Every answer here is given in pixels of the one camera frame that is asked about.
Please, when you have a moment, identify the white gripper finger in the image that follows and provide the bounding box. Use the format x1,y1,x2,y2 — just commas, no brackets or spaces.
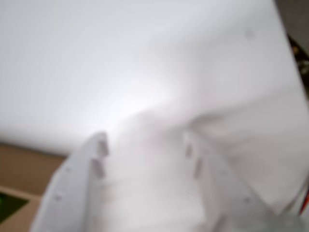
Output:
182,130,284,232
30,131,109,232

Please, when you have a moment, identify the green cube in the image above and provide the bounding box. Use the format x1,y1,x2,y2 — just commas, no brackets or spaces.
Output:
0,192,29,222

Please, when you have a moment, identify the brown cardboard box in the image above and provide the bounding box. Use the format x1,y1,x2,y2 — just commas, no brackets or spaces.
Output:
0,142,68,232

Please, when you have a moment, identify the red black servo wire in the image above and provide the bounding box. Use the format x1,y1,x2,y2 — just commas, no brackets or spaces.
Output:
298,181,309,216

